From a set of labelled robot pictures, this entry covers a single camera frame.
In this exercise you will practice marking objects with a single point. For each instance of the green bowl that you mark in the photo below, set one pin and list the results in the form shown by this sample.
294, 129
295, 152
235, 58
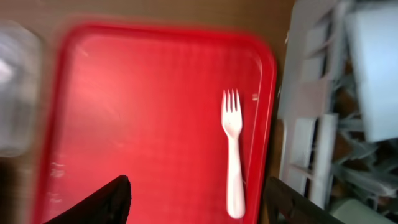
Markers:
352, 211

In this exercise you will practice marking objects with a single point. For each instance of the red plastic tray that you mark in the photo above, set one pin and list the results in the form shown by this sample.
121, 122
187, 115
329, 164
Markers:
145, 102

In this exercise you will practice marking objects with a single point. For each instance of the white plastic fork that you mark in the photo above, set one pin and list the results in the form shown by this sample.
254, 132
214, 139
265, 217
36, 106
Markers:
232, 124

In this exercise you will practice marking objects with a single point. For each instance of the grey dishwasher rack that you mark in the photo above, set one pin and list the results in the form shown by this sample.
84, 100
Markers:
325, 154

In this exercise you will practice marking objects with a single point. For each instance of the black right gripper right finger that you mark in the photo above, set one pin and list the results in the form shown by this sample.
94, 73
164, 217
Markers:
284, 200

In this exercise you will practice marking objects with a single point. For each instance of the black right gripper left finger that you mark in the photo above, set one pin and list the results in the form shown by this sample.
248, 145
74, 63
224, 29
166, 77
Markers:
108, 205

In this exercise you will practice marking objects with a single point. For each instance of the light blue bowl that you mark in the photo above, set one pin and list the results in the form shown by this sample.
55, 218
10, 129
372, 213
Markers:
372, 37

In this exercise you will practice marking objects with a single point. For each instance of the clear plastic waste bin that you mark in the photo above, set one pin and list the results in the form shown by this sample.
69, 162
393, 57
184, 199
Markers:
21, 60

